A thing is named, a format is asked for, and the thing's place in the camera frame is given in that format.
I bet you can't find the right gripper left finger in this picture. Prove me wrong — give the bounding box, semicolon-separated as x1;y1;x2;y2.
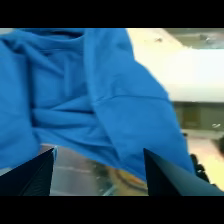
0;147;56;197

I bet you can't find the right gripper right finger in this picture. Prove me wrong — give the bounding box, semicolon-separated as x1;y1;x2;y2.
143;148;224;197

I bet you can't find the blue T-shirt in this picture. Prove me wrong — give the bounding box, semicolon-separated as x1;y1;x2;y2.
0;27;196;183

